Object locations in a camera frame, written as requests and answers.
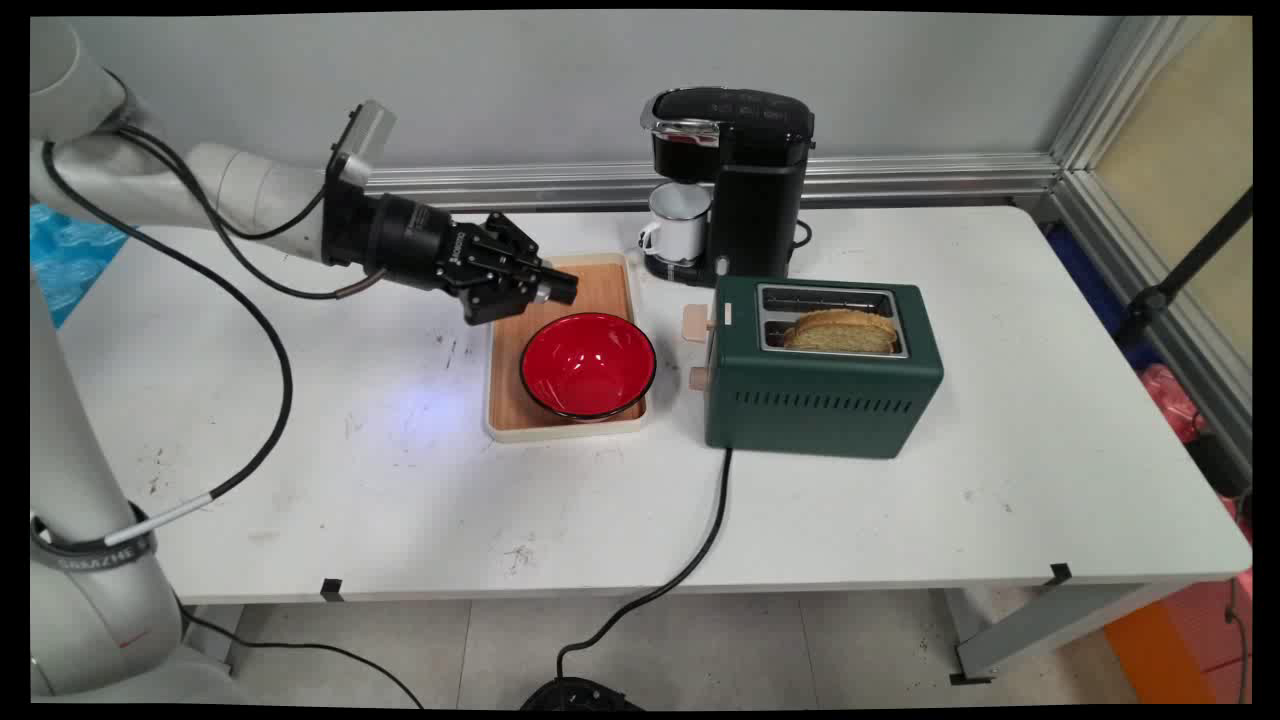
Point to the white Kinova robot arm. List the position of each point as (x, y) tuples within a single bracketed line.
[(250, 190)]

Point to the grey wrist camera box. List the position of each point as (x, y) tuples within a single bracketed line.
[(368, 128)]

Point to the white enamel mug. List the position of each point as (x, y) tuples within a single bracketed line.
[(680, 230)]

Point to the aluminium side frame rail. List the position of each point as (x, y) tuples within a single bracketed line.
[(1150, 300)]

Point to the orange floor item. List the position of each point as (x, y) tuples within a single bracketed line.
[(1150, 650)]

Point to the toast bread slice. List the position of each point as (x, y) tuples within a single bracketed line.
[(840, 332)]

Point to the red bowl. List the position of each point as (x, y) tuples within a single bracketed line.
[(590, 365)]

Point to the beige toaster dial knob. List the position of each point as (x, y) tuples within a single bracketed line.
[(700, 378)]

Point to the beige panel board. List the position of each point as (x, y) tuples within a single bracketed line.
[(1190, 130)]

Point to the grey table leg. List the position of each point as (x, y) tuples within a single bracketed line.
[(1050, 625)]

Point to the upright aluminium frame post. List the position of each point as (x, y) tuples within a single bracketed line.
[(1120, 95)]

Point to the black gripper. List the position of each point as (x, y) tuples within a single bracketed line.
[(400, 240)]

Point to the wooden tray with cream rim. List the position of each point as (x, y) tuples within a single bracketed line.
[(512, 400)]

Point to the black coffee machine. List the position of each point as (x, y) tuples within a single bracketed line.
[(760, 200)]

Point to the horizontal aluminium frame rail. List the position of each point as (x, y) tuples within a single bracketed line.
[(900, 176)]

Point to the blue patterned cloth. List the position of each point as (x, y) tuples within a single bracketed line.
[(70, 260)]

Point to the blue storage box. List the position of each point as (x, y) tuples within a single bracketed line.
[(1085, 275)]

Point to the red plastic bag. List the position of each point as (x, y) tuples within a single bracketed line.
[(1170, 395)]

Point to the green toaster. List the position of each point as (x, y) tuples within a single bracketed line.
[(820, 410)]

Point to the black tripod pole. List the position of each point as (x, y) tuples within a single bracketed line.
[(1200, 250)]

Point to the black power strip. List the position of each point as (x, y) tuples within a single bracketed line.
[(580, 696)]

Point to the beige toaster lever knob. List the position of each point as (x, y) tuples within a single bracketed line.
[(696, 323)]

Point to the black table edge clip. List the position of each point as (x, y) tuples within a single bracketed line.
[(331, 590), (1060, 574)]

